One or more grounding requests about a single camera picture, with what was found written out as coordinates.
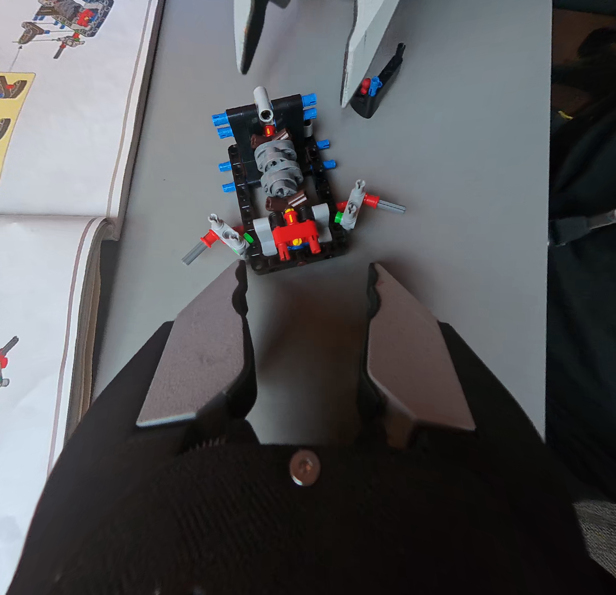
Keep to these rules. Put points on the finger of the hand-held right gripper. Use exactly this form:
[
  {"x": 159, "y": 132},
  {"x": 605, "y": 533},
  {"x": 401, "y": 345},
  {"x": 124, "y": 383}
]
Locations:
[
  {"x": 248, "y": 12},
  {"x": 378, "y": 17}
]

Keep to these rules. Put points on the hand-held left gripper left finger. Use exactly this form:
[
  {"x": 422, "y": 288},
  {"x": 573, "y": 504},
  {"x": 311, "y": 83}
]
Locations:
[{"x": 197, "y": 359}]

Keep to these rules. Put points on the lego instruction booklet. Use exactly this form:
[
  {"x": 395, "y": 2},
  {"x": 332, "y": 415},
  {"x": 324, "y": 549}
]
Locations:
[{"x": 57, "y": 147}]

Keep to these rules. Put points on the black office chair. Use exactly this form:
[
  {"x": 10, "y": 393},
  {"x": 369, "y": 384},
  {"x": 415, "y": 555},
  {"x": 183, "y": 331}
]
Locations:
[{"x": 582, "y": 0}]

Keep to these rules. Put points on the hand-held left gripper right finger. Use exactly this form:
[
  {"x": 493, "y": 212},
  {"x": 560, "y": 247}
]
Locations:
[{"x": 414, "y": 364}]

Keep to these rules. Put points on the small black lego subassembly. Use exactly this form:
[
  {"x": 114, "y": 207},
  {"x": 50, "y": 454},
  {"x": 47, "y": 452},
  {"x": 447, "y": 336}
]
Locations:
[{"x": 368, "y": 106}]

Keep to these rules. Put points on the lego chassis assembly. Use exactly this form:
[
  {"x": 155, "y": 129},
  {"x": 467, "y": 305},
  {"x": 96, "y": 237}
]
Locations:
[{"x": 284, "y": 171}]

